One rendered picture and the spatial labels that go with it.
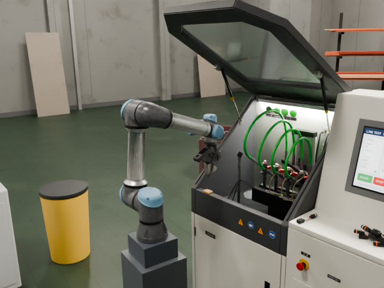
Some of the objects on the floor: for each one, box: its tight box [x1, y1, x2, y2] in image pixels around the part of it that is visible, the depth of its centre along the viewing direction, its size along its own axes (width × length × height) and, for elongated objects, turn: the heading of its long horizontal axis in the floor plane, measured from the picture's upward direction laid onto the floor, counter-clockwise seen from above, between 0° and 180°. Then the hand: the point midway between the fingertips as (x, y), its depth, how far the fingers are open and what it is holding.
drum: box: [38, 179, 90, 265], centre depth 334 cm, size 40×40×63 cm
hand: (207, 175), depth 224 cm, fingers closed
